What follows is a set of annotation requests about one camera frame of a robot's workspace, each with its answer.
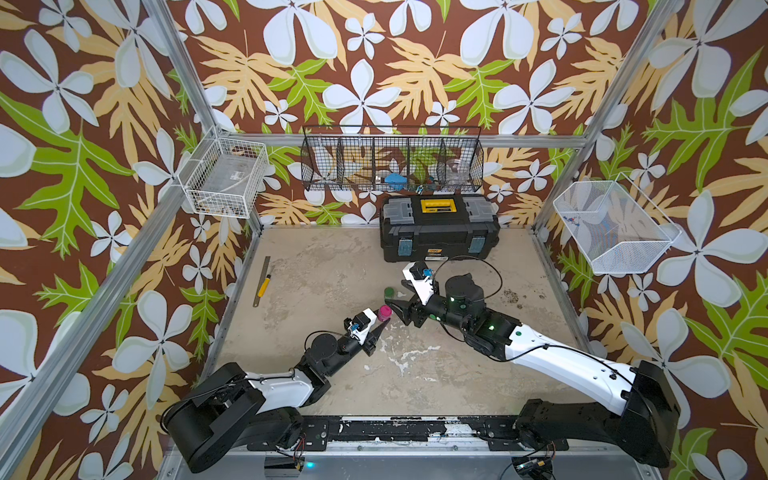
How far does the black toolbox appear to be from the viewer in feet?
3.27

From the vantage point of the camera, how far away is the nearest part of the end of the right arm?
640 millimetres

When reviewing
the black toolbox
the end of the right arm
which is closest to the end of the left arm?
the end of the right arm

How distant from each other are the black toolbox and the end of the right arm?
37cm

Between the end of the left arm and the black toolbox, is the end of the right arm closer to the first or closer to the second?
the end of the left arm
